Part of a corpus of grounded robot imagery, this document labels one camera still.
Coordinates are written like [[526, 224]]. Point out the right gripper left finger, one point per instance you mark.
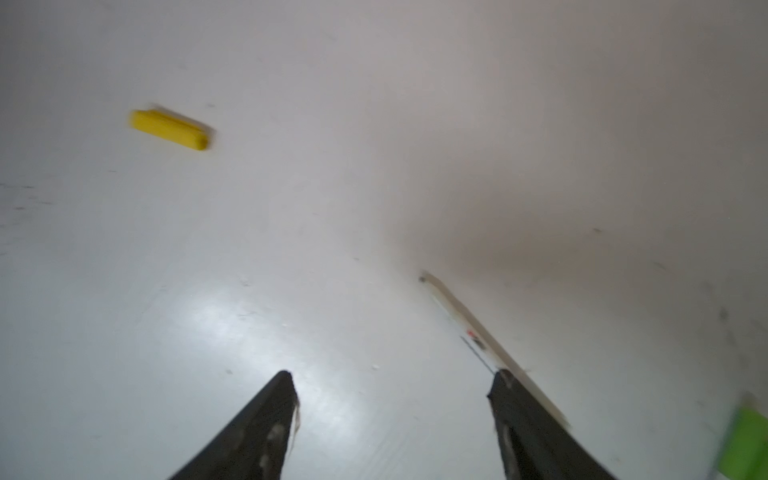
[[254, 444]]

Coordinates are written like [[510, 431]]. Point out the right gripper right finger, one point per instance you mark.
[[533, 445]]

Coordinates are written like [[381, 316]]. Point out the pen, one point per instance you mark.
[[480, 341]]

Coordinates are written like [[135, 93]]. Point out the green pen cap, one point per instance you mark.
[[744, 455]]

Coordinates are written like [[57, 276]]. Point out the yellow pen cap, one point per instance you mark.
[[172, 127]]

